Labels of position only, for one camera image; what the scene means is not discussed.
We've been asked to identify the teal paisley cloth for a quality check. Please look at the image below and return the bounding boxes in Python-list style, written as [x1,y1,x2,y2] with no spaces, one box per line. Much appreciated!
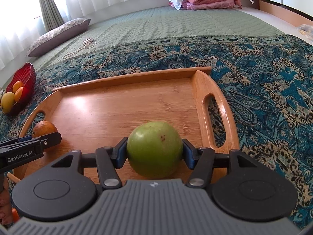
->
[1,34,312,229]

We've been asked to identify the green apple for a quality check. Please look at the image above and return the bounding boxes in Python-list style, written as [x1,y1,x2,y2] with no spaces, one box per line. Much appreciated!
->
[127,121,183,179]

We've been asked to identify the orange in bowl rear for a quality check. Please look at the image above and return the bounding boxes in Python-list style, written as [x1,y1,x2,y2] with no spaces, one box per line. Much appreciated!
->
[12,81,24,93]

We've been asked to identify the person's left hand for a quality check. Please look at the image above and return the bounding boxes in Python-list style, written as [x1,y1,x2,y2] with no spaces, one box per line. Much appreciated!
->
[0,177,13,225]

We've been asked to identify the green quilted mat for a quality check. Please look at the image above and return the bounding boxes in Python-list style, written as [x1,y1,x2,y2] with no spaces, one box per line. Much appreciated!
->
[30,6,283,70]

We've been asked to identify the grey green drape left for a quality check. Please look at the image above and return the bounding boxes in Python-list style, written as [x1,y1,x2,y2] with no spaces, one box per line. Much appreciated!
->
[39,0,64,32]

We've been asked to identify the orange in bowl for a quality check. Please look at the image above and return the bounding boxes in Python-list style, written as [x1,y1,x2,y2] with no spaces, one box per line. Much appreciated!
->
[14,87,24,102]
[12,81,24,93]

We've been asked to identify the floral grey pillow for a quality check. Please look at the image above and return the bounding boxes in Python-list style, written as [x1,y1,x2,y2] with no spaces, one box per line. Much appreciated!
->
[27,18,91,57]

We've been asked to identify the orange in bowl front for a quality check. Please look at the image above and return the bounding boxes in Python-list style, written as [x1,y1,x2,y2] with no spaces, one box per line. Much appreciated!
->
[14,87,24,102]

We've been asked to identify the large brownish orange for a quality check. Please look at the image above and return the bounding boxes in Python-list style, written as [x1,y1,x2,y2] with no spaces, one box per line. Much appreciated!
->
[32,120,59,152]

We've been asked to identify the yellow fruit in bowl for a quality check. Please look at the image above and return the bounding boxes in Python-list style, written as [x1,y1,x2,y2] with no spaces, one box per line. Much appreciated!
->
[1,92,15,115]

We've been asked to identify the beige cord on mat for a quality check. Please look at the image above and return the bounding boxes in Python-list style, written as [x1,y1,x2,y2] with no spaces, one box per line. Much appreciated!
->
[62,37,98,60]

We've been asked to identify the wooden serving tray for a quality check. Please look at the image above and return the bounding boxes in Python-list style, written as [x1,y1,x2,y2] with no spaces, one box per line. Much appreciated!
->
[14,67,239,179]

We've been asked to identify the red fruit bowl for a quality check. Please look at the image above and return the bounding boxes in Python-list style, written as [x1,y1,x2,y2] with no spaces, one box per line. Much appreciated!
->
[5,62,36,116]

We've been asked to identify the clear plastic bag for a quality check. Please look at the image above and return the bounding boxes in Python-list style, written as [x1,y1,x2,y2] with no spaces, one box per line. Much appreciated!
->
[297,24,313,40]

